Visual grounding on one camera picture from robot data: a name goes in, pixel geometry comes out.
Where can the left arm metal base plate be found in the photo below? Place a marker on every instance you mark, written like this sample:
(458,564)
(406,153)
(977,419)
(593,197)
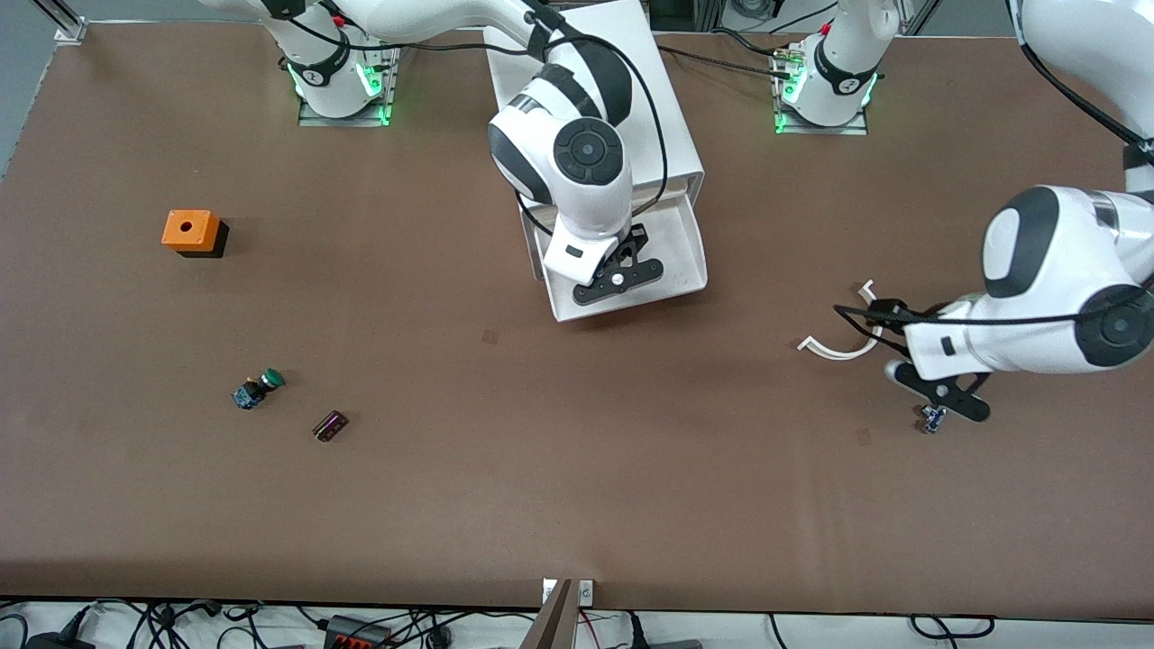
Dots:
(822,130)

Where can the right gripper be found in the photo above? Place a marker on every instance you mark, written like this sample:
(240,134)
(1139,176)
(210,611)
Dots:
(637,236)

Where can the black left camera mount bracket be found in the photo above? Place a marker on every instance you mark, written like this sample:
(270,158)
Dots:
(947,395)

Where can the green push button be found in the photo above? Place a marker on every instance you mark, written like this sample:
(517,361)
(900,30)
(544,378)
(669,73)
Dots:
(257,389)

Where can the black right camera mount bracket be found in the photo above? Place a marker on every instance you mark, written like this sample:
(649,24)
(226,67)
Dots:
(622,281)

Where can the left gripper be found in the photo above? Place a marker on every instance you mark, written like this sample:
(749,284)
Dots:
(886,315)

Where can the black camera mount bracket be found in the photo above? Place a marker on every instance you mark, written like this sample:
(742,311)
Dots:
(622,281)
(947,395)

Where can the black power strip orange sockets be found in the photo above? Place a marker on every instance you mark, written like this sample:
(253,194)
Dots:
(359,631)

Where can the orange box with hole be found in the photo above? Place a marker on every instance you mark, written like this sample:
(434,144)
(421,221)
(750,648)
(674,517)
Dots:
(189,232)

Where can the small purple module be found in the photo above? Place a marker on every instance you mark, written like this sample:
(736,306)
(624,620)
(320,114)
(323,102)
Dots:
(330,426)

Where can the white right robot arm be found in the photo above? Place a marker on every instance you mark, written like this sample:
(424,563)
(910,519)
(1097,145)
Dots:
(586,153)

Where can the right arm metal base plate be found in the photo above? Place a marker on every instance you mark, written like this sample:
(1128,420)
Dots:
(389,81)

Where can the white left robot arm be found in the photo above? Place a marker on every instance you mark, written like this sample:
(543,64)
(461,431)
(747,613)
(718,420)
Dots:
(1046,243)

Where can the small blue electronic part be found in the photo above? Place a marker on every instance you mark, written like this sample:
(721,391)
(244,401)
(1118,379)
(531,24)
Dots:
(931,420)

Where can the wooden post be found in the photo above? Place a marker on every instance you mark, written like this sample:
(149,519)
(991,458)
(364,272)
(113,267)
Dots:
(552,622)

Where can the black power adapter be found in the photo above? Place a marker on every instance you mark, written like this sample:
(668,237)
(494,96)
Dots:
(59,642)

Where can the white curved plastic strip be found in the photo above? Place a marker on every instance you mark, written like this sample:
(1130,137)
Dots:
(825,351)

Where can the small metal bracket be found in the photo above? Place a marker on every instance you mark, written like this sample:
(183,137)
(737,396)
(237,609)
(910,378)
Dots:
(586,591)
(547,590)

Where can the white drawer cabinet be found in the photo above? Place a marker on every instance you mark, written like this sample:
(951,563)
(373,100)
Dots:
(672,108)

